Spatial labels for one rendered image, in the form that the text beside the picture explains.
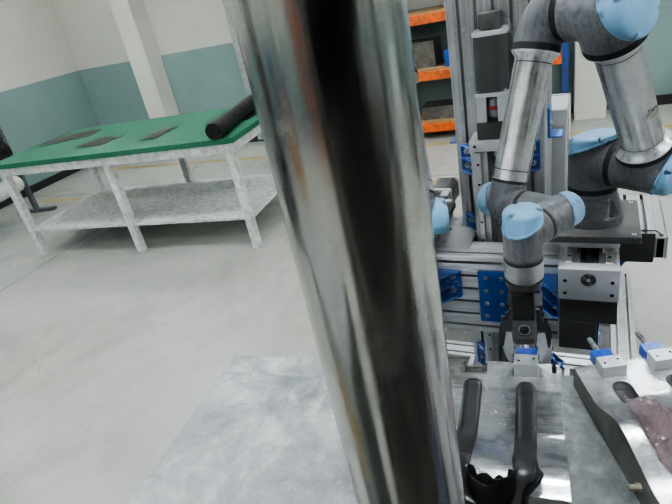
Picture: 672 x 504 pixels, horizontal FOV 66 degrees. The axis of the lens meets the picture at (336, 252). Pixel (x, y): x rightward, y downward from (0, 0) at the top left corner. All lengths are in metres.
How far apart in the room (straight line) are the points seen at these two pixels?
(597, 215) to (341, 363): 1.27
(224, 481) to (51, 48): 7.95
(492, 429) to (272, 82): 1.00
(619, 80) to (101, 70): 8.00
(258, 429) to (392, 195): 1.18
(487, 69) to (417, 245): 1.29
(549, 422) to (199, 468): 0.76
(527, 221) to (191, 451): 0.92
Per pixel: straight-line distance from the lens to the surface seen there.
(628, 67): 1.18
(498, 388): 1.19
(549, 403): 1.17
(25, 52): 8.51
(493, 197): 1.19
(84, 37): 8.75
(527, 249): 1.05
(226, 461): 1.30
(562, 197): 1.14
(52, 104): 8.58
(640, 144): 1.30
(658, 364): 1.32
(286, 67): 0.17
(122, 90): 8.56
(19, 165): 5.13
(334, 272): 0.20
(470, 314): 1.66
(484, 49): 1.47
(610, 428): 1.19
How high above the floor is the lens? 1.70
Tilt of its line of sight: 27 degrees down
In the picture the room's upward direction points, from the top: 12 degrees counter-clockwise
